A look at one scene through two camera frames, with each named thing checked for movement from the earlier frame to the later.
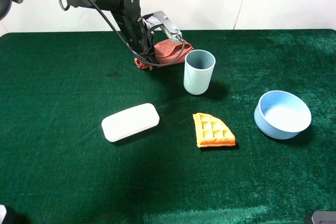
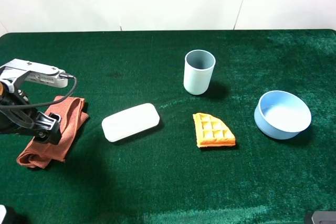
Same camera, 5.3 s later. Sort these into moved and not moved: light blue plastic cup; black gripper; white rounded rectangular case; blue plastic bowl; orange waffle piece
Moved: black gripper
Not moved: light blue plastic cup; white rounded rectangular case; orange waffle piece; blue plastic bowl
